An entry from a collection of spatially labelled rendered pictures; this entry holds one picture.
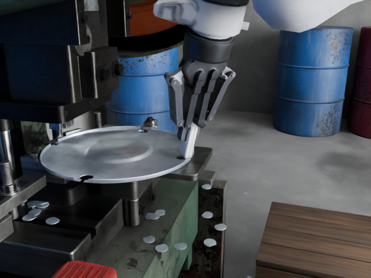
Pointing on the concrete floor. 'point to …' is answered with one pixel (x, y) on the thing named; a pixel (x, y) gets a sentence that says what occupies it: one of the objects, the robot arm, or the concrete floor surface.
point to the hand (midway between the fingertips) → (187, 138)
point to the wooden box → (314, 244)
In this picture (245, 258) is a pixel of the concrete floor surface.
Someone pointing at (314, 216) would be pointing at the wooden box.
